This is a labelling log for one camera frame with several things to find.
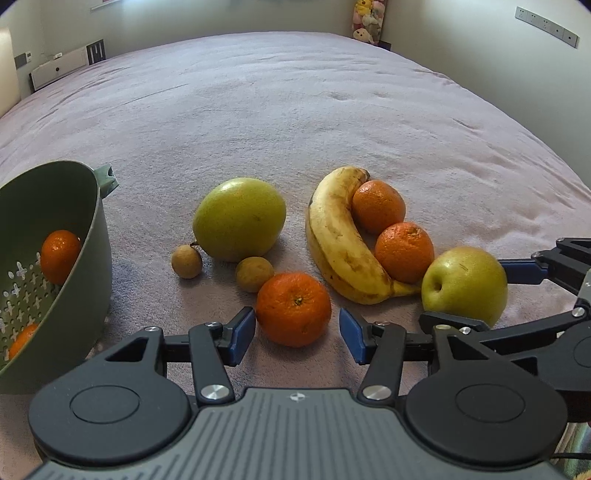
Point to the yellow-green apple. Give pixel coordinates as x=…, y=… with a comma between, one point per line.
x=466, y=284

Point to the spotted yellow banana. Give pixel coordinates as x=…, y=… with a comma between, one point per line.
x=337, y=240

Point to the black and white box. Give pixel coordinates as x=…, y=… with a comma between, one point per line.
x=97, y=50

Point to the patterned cloth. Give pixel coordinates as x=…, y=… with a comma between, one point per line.
x=577, y=445

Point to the pile of plush toys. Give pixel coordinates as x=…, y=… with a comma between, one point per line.
x=369, y=21

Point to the pink blanket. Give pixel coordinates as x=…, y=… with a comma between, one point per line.
x=295, y=115

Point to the grey wall switch panel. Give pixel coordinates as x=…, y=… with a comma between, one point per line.
x=23, y=59

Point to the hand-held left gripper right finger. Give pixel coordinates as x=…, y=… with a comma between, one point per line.
x=351, y=334

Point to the tangerine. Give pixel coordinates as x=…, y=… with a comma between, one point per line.
x=60, y=256
x=404, y=251
x=22, y=339
x=378, y=207
x=293, y=309

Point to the white bedside cabinet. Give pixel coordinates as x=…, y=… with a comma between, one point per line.
x=57, y=69

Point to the white wall socket strip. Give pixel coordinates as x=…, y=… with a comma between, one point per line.
x=547, y=25

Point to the brown longan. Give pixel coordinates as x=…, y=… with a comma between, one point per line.
x=254, y=274
x=187, y=262

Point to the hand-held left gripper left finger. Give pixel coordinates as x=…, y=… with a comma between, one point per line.
x=242, y=332

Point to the green plastic colander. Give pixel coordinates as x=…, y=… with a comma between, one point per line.
x=92, y=258

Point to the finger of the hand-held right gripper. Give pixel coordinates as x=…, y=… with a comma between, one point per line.
x=531, y=332
x=521, y=271

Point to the large green pomelo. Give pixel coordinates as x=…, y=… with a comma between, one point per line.
x=240, y=219

